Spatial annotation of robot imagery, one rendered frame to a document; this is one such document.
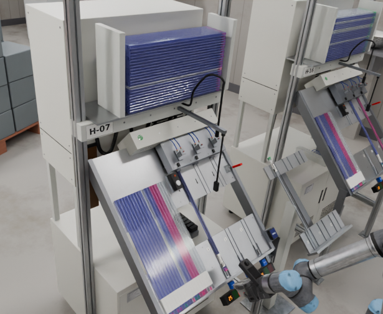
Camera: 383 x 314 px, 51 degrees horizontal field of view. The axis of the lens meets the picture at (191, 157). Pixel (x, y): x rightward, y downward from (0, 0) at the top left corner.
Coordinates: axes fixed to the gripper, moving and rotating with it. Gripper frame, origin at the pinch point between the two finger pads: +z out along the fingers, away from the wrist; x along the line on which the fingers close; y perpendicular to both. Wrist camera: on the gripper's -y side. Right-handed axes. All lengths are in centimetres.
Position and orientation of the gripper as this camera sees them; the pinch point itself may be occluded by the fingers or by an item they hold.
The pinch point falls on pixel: (235, 284)
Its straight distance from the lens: 185.8
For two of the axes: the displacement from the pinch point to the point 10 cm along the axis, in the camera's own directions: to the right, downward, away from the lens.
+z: -5.2, 3.5, 7.8
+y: 4.4, 8.9, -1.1
